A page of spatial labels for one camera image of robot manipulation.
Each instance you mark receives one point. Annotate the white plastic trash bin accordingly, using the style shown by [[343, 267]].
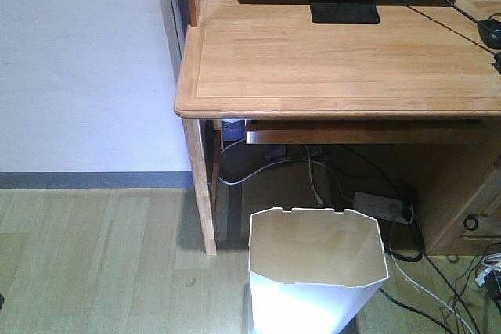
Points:
[[312, 270]]

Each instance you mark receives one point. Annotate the pull-out wooden keyboard tray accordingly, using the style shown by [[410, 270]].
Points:
[[364, 131]]

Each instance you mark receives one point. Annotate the wooden desk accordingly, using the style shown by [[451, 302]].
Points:
[[267, 60]]

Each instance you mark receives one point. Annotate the white power strip under desk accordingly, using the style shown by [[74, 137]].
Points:
[[383, 208]]

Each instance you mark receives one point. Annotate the black monitor stand base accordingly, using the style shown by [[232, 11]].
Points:
[[344, 12]]

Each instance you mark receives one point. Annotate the wooden drawer cabinet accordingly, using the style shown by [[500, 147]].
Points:
[[464, 216]]

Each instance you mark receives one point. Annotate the black computer mouse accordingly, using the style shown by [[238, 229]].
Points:
[[489, 31]]

